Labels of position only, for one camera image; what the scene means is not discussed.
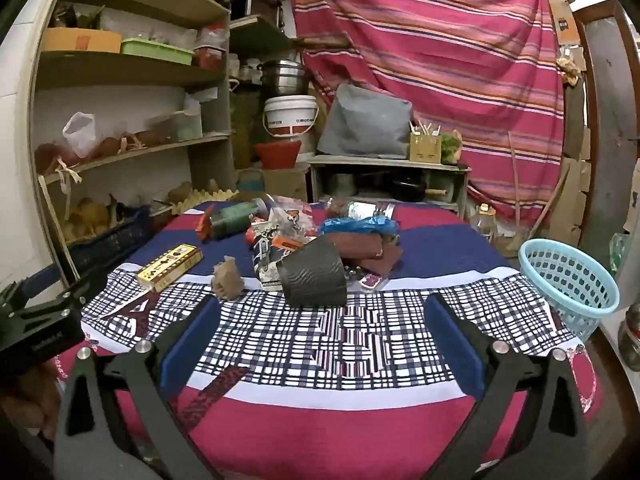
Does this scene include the black ribbed paper cup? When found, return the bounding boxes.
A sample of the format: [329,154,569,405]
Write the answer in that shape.
[276,235,348,309]

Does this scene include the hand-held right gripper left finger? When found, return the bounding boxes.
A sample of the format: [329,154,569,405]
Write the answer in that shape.
[54,292,236,480]

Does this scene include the grey cushion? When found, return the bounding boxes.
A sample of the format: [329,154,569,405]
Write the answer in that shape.
[316,82,415,160]

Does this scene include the cardboard pieces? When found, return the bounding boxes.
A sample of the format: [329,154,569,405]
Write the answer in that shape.
[547,0,583,46]

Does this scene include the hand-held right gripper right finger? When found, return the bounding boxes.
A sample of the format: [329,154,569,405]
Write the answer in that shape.
[422,291,591,480]

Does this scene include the blue plastic bag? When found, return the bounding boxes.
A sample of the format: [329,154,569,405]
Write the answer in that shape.
[317,216,401,241]

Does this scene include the plastic oil bottle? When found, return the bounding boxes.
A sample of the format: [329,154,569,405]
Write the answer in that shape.
[475,203,498,241]

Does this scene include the brown cardboard box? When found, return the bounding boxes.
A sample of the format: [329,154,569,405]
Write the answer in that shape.
[262,165,311,201]

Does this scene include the wooden shelf unit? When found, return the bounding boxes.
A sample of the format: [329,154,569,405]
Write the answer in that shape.
[27,0,301,281]

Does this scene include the yellow and red carton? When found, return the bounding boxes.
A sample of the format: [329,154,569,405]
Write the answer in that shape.
[136,243,204,291]

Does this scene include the white label spice jar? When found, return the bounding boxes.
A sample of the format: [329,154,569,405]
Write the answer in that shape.
[327,199,398,223]

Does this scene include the pile of potatoes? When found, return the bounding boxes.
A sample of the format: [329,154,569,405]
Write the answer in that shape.
[62,195,113,241]

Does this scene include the red striped hanging cloth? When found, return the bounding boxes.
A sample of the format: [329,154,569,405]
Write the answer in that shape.
[285,0,571,226]

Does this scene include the leaning cardboard sheets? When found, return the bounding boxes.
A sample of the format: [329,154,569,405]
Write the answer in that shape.
[545,130,593,246]

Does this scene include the green plastic tray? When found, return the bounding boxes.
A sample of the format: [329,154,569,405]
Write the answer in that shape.
[120,37,195,66]

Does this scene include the yellow egg tray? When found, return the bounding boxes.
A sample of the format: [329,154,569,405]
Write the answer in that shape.
[167,182,238,216]

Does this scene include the red packet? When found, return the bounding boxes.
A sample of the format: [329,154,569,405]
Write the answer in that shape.
[192,27,228,71]

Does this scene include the wooden stick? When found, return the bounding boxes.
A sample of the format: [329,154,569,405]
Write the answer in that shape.
[507,131,523,226]

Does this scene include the black pan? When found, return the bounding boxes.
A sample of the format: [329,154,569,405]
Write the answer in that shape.
[390,175,446,203]

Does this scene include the brown mesh bag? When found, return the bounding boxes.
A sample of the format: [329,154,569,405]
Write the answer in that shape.
[82,132,151,161]

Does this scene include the person's left forearm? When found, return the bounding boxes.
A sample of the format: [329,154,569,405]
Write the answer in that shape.
[0,360,61,441]

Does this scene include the steel pot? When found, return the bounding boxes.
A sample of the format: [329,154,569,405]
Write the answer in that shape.
[617,302,640,366]

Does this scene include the maroon cloth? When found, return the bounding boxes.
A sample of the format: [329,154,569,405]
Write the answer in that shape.
[332,230,403,276]

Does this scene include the green label spice jar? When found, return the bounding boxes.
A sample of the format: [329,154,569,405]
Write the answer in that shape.
[207,197,271,241]

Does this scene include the green leafy bundle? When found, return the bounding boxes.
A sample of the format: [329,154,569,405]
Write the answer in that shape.
[440,130,463,166]

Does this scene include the red plastic basin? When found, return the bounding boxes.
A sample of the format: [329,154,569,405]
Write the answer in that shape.
[253,140,303,170]

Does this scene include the low wooden cabinet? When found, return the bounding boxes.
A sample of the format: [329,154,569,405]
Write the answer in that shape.
[306,154,473,216]

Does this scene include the light blue plastic basket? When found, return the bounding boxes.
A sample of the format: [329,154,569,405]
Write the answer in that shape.
[517,238,621,343]

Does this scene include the stacked steel pots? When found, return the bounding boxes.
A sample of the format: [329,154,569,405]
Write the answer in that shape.
[257,59,313,96]

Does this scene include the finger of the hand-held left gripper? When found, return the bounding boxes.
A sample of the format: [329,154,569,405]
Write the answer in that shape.
[60,257,133,311]
[17,262,66,291]

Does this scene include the white plastic bucket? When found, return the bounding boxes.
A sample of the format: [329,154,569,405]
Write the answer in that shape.
[262,94,319,141]

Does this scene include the small blue box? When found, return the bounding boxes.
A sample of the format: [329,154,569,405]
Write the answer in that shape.
[236,167,266,193]

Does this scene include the brown paper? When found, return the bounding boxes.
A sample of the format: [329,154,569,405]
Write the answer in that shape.
[211,255,246,302]

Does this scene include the printed plaid tablecloth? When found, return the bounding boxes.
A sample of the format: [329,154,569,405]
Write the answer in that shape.
[55,200,601,480]

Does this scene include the orange box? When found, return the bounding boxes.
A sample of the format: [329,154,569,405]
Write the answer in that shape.
[42,27,123,54]

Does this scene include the clear plastic bag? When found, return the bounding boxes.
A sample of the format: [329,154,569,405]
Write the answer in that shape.
[62,111,97,158]

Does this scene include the dark blue plastic crate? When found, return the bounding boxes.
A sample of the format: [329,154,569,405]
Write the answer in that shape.
[52,205,153,281]

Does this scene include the yellow box with sticks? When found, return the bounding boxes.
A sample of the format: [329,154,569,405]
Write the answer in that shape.
[409,120,443,164]

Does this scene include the red mesh bag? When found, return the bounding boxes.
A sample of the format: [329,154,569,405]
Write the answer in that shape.
[34,142,83,173]

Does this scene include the clear plastic container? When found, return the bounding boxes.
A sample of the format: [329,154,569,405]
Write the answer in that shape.
[150,95,203,143]

